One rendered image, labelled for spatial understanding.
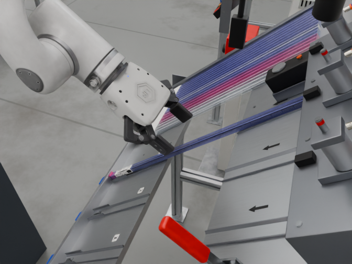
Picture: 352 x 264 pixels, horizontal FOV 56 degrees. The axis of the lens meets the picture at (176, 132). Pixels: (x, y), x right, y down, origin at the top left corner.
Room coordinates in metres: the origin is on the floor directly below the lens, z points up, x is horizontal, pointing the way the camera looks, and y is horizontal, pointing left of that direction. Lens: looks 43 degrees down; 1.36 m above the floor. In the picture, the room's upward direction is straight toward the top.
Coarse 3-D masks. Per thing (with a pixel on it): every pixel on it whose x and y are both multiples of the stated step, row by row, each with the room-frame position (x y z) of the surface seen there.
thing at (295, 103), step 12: (300, 96) 0.40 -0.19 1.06; (276, 108) 0.41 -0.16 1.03; (288, 108) 0.40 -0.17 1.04; (240, 120) 0.43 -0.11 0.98; (252, 120) 0.41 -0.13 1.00; (264, 120) 0.41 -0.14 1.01; (216, 132) 0.44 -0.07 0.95; (228, 132) 0.42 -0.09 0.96; (192, 144) 0.45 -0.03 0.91; (204, 144) 0.44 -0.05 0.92; (156, 156) 0.48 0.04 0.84; (168, 156) 0.46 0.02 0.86; (132, 168) 0.49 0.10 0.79
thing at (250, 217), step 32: (256, 96) 0.51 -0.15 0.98; (256, 128) 0.40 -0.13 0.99; (288, 128) 0.36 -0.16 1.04; (256, 160) 0.32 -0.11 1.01; (288, 160) 0.29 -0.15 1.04; (224, 192) 0.29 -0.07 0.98; (256, 192) 0.26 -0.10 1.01; (288, 192) 0.24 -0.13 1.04; (224, 224) 0.23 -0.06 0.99; (256, 224) 0.21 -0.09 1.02; (224, 256) 0.18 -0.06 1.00; (256, 256) 0.17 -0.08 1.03; (288, 256) 0.15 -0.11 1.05
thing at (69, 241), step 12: (132, 144) 0.63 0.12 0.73; (120, 156) 0.58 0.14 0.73; (120, 168) 0.55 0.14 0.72; (108, 180) 0.51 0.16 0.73; (96, 192) 0.47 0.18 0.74; (96, 204) 0.44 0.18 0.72; (84, 216) 0.40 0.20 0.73; (72, 228) 0.37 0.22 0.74; (72, 240) 0.35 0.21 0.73; (60, 252) 0.32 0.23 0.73
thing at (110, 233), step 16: (176, 128) 0.58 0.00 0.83; (144, 144) 0.61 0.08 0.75; (176, 144) 0.51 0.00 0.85; (128, 160) 0.57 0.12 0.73; (128, 176) 0.49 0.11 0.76; (144, 176) 0.45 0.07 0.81; (160, 176) 0.42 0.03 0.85; (112, 192) 0.46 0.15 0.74; (128, 192) 0.42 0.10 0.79; (144, 192) 0.39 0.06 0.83; (96, 208) 0.42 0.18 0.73; (112, 208) 0.40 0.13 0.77; (128, 208) 0.37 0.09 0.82; (144, 208) 0.35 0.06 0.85; (96, 224) 0.37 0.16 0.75; (112, 224) 0.35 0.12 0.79; (128, 224) 0.32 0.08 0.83; (80, 240) 0.35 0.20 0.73; (96, 240) 0.32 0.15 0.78; (112, 240) 0.30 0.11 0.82; (128, 240) 0.28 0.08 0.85; (80, 256) 0.30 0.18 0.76; (96, 256) 0.28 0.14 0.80; (112, 256) 0.26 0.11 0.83
